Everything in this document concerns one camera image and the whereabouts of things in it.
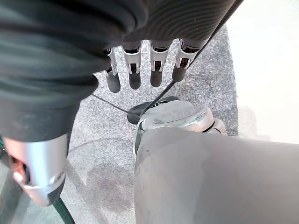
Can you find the silver robot leg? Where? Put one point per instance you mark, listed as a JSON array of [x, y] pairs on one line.
[[210, 177]]

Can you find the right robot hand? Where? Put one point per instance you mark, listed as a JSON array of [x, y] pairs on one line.
[[58, 58]]

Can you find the grey speckled rug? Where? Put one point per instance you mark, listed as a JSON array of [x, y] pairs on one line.
[[105, 149]]

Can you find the dark robot foot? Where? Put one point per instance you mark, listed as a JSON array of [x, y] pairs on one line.
[[136, 110]]

